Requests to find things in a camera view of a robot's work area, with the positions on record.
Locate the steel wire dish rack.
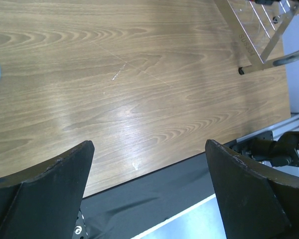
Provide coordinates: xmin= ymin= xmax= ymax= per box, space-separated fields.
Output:
xmin=215 ymin=0 xmax=299 ymax=75

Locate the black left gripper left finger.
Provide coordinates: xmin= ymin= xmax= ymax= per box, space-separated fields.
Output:
xmin=0 ymin=140 xmax=94 ymax=239

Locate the aluminium slotted rail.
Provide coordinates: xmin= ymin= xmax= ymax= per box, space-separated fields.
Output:
xmin=134 ymin=194 xmax=226 ymax=239

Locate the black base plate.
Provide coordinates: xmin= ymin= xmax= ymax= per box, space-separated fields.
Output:
xmin=81 ymin=153 xmax=214 ymax=239

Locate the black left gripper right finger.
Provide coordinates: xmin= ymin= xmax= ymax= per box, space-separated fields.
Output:
xmin=205 ymin=139 xmax=299 ymax=239

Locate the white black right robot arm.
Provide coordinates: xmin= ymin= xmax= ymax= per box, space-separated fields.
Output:
xmin=230 ymin=131 xmax=299 ymax=167

